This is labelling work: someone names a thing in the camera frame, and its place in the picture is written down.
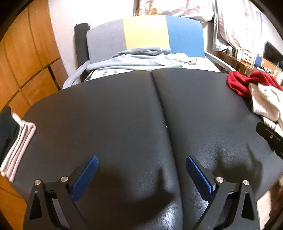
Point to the floral curtain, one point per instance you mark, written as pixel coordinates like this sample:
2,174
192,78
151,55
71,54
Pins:
236,24

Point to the red knit sweater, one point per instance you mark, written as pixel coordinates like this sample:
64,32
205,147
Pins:
240,83

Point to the folded black garment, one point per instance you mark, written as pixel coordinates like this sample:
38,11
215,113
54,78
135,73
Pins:
9,130

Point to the black leather cushion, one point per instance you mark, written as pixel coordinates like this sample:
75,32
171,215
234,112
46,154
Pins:
142,126

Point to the grey yellow blue chair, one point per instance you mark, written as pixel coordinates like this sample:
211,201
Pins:
178,33

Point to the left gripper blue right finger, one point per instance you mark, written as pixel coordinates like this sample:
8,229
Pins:
202,178

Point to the black rolled mat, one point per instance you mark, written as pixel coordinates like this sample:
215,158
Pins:
81,47

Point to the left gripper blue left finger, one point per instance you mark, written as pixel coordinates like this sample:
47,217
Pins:
81,177

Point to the light grey blue hoodie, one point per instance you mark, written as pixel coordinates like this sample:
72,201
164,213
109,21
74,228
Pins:
144,58

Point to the cream knit sweater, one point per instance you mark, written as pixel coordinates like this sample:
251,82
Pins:
267,103

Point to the white printed seat cushion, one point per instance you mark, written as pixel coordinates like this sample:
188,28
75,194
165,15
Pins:
193,64

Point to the cluttered wooden desk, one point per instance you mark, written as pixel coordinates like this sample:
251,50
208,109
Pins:
270,61

